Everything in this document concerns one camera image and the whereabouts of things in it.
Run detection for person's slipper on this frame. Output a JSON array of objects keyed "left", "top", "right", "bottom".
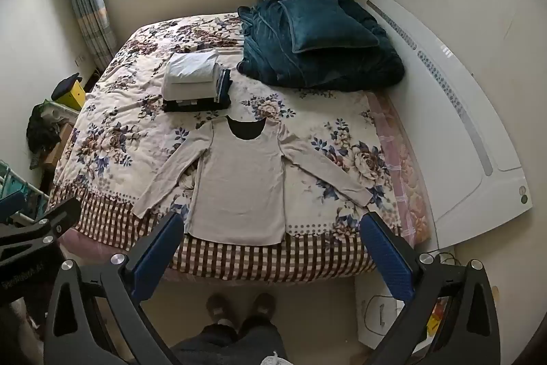
[
  {"left": 249, "top": 293, "right": 277, "bottom": 324},
  {"left": 206, "top": 293, "right": 237, "bottom": 325}
]

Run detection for dark folded clothes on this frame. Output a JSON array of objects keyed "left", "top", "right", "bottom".
[{"left": 163, "top": 68, "right": 234, "bottom": 113}]

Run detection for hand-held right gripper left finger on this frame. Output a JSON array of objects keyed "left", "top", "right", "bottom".
[{"left": 44, "top": 211, "right": 185, "bottom": 365}]

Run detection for white folded garment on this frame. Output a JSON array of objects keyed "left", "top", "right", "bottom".
[{"left": 162, "top": 51, "right": 221, "bottom": 101}]

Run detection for beige long-sleeve shirt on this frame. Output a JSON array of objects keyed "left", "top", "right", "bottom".
[{"left": 132, "top": 116, "right": 373, "bottom": 245}]

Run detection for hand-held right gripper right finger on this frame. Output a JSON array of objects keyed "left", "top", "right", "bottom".
[{"left": 360, "top": 213, "right": 501, "bottom": 365}]

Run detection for pink mattress pad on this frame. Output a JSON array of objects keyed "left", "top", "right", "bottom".
[{"left": 366, "top": 90, "right": 430, "bottom": 246}]

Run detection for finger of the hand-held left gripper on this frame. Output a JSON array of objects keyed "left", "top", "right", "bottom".
[
  {"left": 0, "top": 191, "right": 27, "bottom": 225},
  {"left": 0, "top": 197, "right": 82, "bottom": 263}
]

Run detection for person's left slipper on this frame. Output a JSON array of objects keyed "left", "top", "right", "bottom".
[{"left": 206, "top": 293, "right": 237, "bottom": 325}]

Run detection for white floor box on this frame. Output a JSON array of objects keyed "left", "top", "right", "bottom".
[{"left": 354, "top": 273, "right": 447, "bottom": 349}]

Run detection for white bed headboard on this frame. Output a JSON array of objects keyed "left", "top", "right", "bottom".
[{"left": 355, "top": 0, "right": 535, "bottom": 250}]

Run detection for cardboard box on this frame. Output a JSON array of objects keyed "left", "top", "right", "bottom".
[{"left": 43, "top": 123, "right": 77, "bottom": 173}]

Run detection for green wire rack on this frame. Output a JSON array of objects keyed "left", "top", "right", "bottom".
[{"left": 0, "top": 160, "right": 50, "bottom": 229}]

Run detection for floral bedsheet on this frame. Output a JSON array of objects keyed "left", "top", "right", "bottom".
[{"left": 47, "top": 12, "right": 430, "bottom": 284}]

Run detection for black bag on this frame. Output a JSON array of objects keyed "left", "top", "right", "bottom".
[{"left": 26, "top": 102, "right": 63, "bottom": 154}]

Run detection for teal plush pillow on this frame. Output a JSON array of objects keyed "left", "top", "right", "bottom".
[{"left": 278, "top": 0, "right": 380, "bottom": 53}]

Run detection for person's right slipper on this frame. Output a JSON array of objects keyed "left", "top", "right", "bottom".
[{"left": 249, "top": 293, "right": 277, "bottom": 324}]

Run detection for teal plush blanket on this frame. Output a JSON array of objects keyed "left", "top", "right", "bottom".
[{"left": 237, "top": 0, "right": 406, "bottom": 92}]

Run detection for person's feet in slippers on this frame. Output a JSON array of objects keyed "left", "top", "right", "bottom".
[{"left": 170, "top": 316, "right": 290, "bottom": 365}]

